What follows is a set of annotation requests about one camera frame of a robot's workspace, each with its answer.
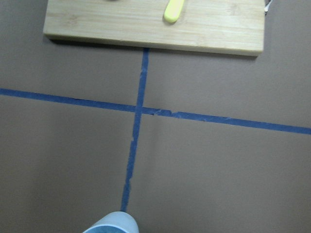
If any light blue plastic cup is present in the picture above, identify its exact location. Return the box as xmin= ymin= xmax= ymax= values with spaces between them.
xmin=83 ymin=211 xmax=139 ymax=233

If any yellow plastic knife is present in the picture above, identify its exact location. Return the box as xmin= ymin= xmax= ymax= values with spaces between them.
xmin=163 ymin=0 xmax=185 ymax=23

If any wooden cutting board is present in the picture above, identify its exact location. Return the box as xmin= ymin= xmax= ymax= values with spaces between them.
xmin=43 ymin=0 xmax=265 ymax=56

